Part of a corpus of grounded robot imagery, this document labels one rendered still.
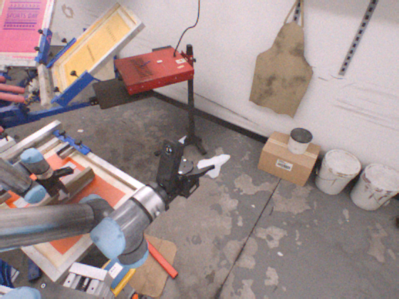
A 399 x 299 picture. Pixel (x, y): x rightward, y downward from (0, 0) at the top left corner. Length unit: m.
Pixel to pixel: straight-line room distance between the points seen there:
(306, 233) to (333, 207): 0.43
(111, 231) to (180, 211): 1.96
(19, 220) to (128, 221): 0.19
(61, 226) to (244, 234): 1.95
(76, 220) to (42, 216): 0.08
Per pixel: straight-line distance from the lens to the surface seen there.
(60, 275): 1.36
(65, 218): 0.62
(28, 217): 0.58
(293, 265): 2.40
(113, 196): 1.51
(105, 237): 0.54
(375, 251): 2.76
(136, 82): 2.06
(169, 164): 0.57
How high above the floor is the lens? 2.16
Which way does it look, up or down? 46 degrees down
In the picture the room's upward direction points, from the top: straight up
